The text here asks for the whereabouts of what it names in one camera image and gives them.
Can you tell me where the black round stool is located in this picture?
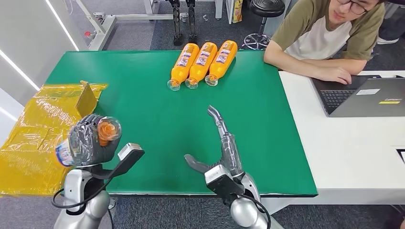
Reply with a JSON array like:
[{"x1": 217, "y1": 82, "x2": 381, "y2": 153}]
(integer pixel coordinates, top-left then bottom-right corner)
[{"x1": 242, "y1": 0, "x2": 286, "y2": 51}]

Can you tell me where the yellow plastic-wrapped cardboard box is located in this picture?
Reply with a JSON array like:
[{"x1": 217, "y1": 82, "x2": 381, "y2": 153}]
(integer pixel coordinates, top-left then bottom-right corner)
[{"x1": 0, "y1": 80, "x2": 108, "y2": 197}]

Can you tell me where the black robot leg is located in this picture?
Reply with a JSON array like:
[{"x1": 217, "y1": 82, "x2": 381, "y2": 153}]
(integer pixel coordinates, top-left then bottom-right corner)
[
  {"x1": 185, "y1": 0, "x2": 199, "y2": 44},
  {"x1": 168, "y1": 0, "x2": 185, "y2": 47}
]

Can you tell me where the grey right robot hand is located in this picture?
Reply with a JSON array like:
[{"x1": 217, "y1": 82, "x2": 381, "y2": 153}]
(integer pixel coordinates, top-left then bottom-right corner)
[{"x1": 184, "y1": 105, "x2": 245, "y2": 177}]

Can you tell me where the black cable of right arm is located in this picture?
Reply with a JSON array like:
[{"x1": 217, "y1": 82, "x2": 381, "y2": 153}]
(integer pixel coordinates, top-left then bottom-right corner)
[{"x1": 239, "y1": 193, "x2": 273, "y2": 229}]

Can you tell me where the person's right hand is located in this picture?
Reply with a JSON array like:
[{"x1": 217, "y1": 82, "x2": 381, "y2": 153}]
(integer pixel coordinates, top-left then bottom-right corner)
[{"x1": 316, "y1": 66, "x2": 353, "y2": 85}]

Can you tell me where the white shoe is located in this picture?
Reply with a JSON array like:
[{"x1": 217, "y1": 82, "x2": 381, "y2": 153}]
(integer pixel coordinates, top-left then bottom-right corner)
[{"x1": 376, "y1": 36, "x2": 400, "y2": 45}]

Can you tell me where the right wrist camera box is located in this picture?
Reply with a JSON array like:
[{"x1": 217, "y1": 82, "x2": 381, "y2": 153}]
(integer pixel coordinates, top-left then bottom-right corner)
[{"x1": 204, "y1": 164, "x2": 245, "y2": 202}]

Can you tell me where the person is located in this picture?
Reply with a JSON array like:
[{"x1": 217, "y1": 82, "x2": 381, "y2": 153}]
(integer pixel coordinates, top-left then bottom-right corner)
[{"x1": 263, "y1": 0, "x2": 387, "y2": 85}]

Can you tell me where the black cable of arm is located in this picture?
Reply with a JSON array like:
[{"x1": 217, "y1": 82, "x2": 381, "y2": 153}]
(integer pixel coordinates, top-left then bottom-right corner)
[
  {"x1": 51, "y1": 177, "x2": 114, "y2": 210},
  {"x1": 239, "y1": 193, "x2": 273, "y2": 229}
]

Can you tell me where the white metal stand frame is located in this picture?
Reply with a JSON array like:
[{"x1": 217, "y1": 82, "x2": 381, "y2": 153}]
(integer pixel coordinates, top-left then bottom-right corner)
[{"x1": 74, "y1": 0, "x2": 191, "y2": 52}]

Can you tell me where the green table mat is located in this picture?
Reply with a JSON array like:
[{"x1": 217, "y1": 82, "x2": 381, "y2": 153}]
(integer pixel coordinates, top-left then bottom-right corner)
[{"x1": 45, "y1": 50, "x2": 319, "y2": 198}]

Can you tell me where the orange detergent bottle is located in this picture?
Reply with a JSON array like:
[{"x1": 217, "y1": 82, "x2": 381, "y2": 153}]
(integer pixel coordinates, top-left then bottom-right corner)
[
  {"x1": 185, "y1": 42, "x2": 218, "y2": 90},
  {"x1": 55, "y1": 116, "x2": 122, "y2": 168},
  {"x1": 204, "y1": 40, "x2": 238, "y2": 87},
  {"x1": 167, "y1": 43, "x2": 201, "y2": 92}
]

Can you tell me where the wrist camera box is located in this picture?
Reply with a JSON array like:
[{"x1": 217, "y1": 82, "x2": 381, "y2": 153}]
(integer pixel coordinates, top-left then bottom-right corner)
[
  {"x1": 204, "y1": 164, "x2": 245, "y2": 202},
  {"x1": 92, "y1": 143, "x2": 146, "y2": 180}
]

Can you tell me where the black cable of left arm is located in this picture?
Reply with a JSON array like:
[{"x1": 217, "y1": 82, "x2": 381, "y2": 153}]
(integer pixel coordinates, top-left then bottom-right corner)
[{"x1": 51, "y1": 177, "x2": 114, "y2": 210}]

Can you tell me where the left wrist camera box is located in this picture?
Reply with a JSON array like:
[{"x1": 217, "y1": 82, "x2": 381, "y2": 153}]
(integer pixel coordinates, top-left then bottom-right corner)
[{"x1": 92, "y1": 143, "x2": 146, "y2": 180}]

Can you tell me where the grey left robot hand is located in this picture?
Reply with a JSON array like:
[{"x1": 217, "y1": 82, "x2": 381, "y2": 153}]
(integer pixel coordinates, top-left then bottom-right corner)
[{"x1": 68, "y1": 114, "x2": 122, "y2": 167}]

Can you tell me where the yellow carton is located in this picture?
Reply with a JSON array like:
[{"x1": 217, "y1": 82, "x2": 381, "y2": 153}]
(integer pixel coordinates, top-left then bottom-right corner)
[{"x1": 232, "y1": 0, "x2": 244, "y2": 24}]

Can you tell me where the grey laptop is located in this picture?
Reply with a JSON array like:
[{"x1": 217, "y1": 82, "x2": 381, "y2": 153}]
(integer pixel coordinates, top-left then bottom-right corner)
[{"x1": 310, "y1": 74, "x2": 405, "y2": 118}]

